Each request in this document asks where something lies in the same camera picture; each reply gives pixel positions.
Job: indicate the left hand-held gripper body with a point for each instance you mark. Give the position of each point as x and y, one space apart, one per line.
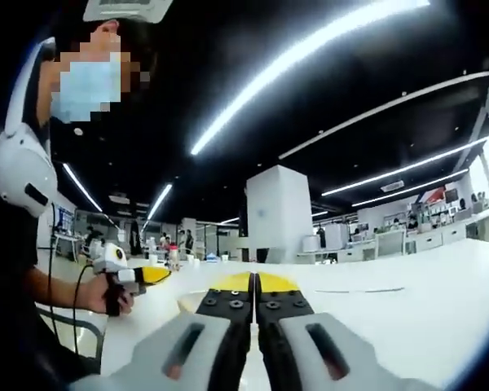
110 256

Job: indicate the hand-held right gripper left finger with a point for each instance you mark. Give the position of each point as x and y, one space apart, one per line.
187 346

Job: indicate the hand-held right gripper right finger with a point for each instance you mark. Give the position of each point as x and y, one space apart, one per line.
322 346

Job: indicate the clear storage box yellow latches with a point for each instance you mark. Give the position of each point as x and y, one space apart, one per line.
189 299

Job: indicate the person's left hand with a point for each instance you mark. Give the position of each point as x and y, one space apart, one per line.
98 295

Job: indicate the pink-capped bottle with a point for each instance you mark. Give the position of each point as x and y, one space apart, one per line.
174 257

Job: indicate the person with face mask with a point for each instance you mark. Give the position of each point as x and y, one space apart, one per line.
12 317

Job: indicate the grey office chair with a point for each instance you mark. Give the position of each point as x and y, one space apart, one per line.
390 244

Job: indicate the white square pillar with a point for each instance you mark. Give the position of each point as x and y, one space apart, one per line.
279 212

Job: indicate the long ceiling light strip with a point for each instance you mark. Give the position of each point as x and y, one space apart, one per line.
293 65

